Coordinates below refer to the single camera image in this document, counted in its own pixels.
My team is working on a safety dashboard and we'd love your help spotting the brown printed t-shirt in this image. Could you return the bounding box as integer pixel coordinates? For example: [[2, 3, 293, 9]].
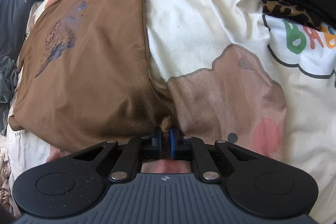
[[9, 0, 172, 152]]

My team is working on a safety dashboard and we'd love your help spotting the leopard print cloth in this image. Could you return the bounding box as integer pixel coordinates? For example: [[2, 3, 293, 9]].
[[261, 0, 321, 31]]

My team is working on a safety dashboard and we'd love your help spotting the grey green garment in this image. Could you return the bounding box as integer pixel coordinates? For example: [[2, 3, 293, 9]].
[[0, 56, 18, 136]]

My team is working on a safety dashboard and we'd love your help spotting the dark grey pillow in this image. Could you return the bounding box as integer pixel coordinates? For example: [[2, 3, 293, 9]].
[[0, 0, 34, 61]]

